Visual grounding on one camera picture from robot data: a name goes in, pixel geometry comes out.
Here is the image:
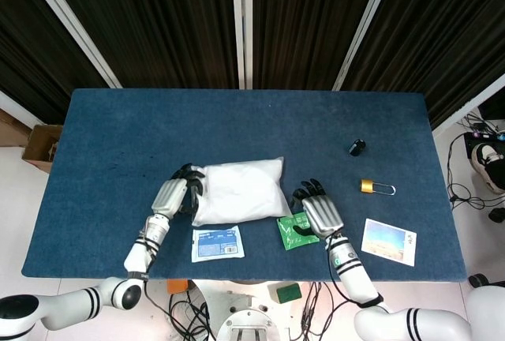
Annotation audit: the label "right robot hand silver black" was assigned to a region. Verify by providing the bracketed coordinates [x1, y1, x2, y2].
[290, 178, 345, 239]

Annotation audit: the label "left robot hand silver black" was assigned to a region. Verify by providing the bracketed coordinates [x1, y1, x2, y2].
[151, 163, 207, 223]

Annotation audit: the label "translucent plastic zip bag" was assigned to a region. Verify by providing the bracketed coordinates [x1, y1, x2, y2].
[190, 156, 295, 228]

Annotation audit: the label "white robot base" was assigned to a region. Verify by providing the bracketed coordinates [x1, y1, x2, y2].
[192, 279, 305, 341]

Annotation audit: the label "green tea sachet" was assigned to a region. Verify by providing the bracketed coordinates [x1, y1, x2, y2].
[275, 211, 321, 252]

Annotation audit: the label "brass padlock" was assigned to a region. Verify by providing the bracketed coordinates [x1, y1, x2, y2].
[358, 178, 397, 197]

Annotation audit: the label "blue white wipes packet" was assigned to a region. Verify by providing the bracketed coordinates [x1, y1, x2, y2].
[191, 225, 246, 264]

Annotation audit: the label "small black bottle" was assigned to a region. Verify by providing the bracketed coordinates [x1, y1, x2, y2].
[347, 139, 368, 158]

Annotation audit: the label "photo postcard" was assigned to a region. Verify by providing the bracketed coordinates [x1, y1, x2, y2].
[360, 218, 419, 268]

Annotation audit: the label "green topped block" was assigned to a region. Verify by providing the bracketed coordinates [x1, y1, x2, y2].
[267, 282, 303, 305]

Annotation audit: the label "orange block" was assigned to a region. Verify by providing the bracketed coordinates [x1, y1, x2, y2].
[166, 278, 191, 295]

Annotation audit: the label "blue carpeted table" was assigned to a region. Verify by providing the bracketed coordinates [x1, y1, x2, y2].
[21, 88, 469, 284]

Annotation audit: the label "open cardboard box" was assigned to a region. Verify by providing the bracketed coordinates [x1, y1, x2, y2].
[21, 123, 64, 174]

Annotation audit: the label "black caster wheel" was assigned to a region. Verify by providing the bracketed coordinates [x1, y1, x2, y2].
[468, 272, 491, 289]

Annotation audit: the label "black white sneaker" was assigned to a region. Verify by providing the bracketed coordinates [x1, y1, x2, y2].
[470, 142, 505, 195]

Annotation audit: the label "flat cardboard sheet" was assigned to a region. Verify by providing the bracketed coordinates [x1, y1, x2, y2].
[0, 108, 33, 148]

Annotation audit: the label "dark pleated curtain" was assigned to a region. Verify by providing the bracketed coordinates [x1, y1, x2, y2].
[0, 0, 505, 131]

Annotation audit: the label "black cable bundle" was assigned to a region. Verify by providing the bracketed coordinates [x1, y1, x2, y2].
[300, 280, 344, 336]

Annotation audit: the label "black cable tangle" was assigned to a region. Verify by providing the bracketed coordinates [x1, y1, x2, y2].
[144, 291, 219, 341]

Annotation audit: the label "black floor cables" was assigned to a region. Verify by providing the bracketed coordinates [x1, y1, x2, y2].
[444, 110, 505, 212]

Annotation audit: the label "white upright frame post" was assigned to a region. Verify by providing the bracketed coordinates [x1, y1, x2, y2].
[230, 0, 246, 90]
[241, 0, 254, 90]

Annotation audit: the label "white slanted frame post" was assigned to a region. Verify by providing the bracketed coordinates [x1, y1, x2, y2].
[331, 0, 400, 92]
[16, 0, 124, 90]

